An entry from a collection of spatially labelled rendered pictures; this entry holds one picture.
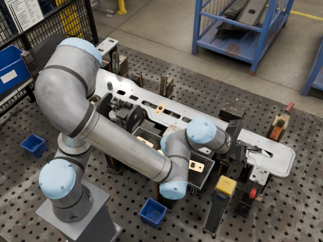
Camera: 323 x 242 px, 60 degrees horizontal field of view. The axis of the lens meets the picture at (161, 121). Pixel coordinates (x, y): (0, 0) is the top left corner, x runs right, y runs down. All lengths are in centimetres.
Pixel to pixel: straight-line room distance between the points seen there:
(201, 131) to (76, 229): 61
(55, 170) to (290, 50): 337
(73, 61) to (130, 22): 353
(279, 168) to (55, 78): 107
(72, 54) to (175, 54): 290
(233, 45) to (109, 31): 167
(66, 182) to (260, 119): 138
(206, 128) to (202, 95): 126
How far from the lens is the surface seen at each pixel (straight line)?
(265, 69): 351
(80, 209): 111
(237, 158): 96
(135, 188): 161
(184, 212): 155
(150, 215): 154
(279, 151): 146
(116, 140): 69
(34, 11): 207
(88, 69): 72
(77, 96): 66
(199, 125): 80
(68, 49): 73
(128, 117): 127
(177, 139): 86
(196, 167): 113
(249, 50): 345
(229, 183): 112
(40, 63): 195
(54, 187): 98
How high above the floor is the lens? 214
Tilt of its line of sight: 50 degrees down
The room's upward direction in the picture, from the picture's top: 2 degrees counter-clockwise
